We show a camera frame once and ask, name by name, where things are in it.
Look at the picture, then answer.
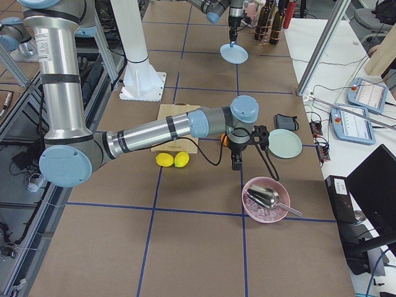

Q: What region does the dark wine bottle back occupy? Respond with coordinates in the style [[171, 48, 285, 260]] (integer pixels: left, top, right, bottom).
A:
[[254, 1, 273, 41]]

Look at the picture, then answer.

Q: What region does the aluminium frame post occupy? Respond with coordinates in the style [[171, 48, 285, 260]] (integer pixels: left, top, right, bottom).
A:
[[296, 0, 351, 96]]

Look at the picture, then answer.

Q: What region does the mint green plate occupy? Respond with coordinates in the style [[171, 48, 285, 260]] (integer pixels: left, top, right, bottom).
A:
[[269, 129, 303, 158]]

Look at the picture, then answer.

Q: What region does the metal scoop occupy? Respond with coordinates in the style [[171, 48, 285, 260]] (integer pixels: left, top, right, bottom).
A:
[[246, 185, 303, 217]]

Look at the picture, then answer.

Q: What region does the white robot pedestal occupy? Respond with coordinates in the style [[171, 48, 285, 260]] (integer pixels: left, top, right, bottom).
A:
[[111, 0, 166, 102]]

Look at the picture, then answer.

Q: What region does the black computer box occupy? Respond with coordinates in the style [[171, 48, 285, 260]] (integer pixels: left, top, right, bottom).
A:
[[325, 175, 357, 224]]

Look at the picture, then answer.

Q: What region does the dark grey folded cloth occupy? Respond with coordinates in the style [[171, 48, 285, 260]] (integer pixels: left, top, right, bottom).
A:
[[274, 114, 299, 131]]

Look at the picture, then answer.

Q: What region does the yellow lemon left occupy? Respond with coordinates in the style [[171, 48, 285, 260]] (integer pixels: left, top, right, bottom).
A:
[[155, 153, 174, 167]]

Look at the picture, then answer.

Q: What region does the orange fruit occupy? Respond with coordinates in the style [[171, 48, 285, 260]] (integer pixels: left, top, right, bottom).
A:
[[220, 134, 228, 147]]

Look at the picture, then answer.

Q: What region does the red cylinder bottle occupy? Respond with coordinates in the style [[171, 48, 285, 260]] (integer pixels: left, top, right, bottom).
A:
[[283, 0, 297, 29]]

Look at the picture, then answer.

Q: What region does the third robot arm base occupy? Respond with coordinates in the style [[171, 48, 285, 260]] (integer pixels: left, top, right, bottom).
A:
[[1, 17, 37, 58]]

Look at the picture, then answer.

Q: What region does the yellow lemon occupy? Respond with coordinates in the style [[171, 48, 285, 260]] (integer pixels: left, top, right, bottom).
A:
[[174, 152, 190, 168], [155, 153, 174, 167]]

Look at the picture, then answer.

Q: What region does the copper wire bottle rack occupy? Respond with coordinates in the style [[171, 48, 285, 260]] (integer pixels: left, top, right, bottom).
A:
[[257, 18, 273, 45]]

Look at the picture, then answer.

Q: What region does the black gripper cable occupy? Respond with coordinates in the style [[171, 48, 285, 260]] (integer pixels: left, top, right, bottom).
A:
[[194, 126, 281, 183]]

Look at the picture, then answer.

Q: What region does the pink bowl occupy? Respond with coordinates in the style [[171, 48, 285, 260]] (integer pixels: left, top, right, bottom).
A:
[[242, 177, 290, 223]]

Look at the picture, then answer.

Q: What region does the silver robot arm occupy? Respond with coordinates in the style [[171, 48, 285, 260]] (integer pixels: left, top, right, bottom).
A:
[[21, 1, 259, 187], [187, 0, 244, 47]]

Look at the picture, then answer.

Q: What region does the light blue plate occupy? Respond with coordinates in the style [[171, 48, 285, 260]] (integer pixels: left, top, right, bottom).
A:
[[220, 44, 249, 64]]

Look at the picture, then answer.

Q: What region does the yellow lemon right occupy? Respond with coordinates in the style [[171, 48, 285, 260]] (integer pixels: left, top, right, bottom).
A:
[[174, 152, 190, 168]]

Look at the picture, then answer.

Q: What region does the teach pendant upper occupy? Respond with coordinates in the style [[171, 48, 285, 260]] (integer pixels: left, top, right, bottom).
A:
[[346, 77, 389, 114]]

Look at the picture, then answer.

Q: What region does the teach pendant lower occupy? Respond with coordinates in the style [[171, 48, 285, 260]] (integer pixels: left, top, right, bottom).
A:
[[330, 104, 376, 145]]

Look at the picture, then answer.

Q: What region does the dark wine bottle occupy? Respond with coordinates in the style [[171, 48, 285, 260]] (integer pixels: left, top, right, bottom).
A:
[[254, 1, 273, 41], [269, 0, 287, 45]]

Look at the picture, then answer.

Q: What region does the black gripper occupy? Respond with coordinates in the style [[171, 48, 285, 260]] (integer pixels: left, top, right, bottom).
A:
[[228, 7, 241, 47], [227, 128, 249, 170]]

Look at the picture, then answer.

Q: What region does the dark wine bottle front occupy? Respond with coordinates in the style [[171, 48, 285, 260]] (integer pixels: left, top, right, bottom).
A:
[[269, 0, 287, 45]]

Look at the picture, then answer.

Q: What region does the wooden cutting board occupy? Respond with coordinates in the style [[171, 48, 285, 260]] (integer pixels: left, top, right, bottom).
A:
[[151, 104, 200, 154]]

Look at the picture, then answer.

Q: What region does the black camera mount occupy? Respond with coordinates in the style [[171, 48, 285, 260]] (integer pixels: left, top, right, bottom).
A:
[[252, 125, 269, 152]]

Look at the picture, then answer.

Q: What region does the teach pendant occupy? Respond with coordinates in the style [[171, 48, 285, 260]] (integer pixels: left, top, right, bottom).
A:
[[346, 77, 389, 114], [330, 104, 376, 145]]

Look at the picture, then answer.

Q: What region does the black monitor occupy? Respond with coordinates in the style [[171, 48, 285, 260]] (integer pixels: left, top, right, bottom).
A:
[[346, 144, 395, 231]]

